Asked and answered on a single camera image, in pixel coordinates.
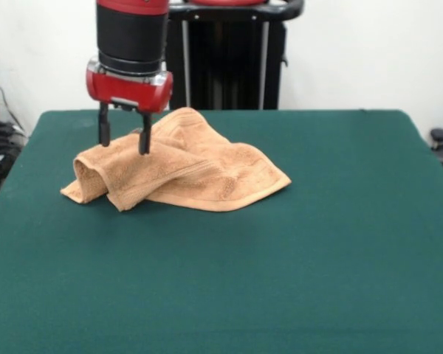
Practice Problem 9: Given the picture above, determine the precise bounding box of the black cable bundle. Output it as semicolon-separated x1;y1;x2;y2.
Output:
0;120;29;163

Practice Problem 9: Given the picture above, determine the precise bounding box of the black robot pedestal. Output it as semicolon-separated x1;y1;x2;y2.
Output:
164;0;306;111

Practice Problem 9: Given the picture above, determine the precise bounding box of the grey cable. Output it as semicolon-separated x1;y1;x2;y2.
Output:
0;68;25;132

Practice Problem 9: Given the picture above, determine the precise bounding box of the dark green table cloth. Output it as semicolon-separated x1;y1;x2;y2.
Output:
0;109;443;354

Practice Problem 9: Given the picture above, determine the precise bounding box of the tan terry towel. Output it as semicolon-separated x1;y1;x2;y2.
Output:
61;106;292;214

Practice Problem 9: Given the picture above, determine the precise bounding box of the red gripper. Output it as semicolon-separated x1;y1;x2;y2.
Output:
85;55;174;156

